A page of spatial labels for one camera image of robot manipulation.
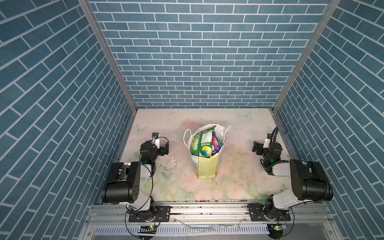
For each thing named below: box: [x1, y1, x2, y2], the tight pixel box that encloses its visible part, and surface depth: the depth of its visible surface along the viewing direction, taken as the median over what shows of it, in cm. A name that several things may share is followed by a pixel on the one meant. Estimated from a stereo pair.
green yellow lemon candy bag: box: [190, 127, 215, 158], surface depth 72 cm
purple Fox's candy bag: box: [211, 125, 222, 155], surface depth 72 cm
